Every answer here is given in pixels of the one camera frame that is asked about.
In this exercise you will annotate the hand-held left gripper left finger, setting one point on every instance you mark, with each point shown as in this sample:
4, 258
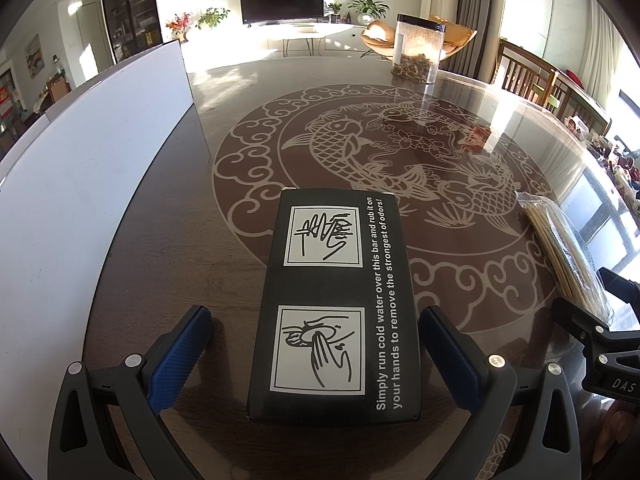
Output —
180, 360

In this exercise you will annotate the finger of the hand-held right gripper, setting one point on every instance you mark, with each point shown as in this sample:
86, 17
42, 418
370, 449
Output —
595, 335
622, 287

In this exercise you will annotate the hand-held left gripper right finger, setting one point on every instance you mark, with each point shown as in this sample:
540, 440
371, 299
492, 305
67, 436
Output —
447, 360

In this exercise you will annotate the pack of chopsticks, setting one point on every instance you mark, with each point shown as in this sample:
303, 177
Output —
565, 250

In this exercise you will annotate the black box with hand drawings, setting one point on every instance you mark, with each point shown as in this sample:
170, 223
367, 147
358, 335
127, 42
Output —
335, 285

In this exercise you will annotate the patterned brown desktop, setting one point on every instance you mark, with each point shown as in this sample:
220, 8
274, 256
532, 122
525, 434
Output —
240, 110

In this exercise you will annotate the person's right hand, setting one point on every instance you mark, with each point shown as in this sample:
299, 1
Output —
625, 430

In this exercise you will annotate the pile of assorted clutter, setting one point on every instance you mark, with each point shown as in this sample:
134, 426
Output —
615, 160

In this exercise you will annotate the white sheer curtain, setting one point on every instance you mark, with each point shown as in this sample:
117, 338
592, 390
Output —
607, 50

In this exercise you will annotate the orange lounge chair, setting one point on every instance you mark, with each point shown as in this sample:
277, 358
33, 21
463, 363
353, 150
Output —
460, 37

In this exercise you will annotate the grey curtain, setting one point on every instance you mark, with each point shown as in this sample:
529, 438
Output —
480, 15

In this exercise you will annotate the clear container with black lid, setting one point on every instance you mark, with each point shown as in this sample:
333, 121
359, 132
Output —
417, 50

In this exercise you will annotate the red flower arrangement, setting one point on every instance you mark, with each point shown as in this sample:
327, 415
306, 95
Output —
179, 24

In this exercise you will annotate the green leafy potted plant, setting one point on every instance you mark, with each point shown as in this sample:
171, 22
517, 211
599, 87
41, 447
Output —
212, 17

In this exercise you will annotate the white television stand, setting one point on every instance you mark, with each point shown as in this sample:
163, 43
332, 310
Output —
315, 37

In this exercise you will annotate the dark glass display cabinet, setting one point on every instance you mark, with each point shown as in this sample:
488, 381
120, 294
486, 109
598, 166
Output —
130, 10

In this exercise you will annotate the large green potted plant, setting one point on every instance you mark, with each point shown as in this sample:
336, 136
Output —
369, 7

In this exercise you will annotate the small potted plant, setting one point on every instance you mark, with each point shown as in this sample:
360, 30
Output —
334, 11

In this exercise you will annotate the black flat television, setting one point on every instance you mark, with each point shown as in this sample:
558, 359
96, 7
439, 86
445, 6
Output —
281, 2

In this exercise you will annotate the framed wall painting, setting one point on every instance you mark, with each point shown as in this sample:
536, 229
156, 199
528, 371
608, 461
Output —
35, 55

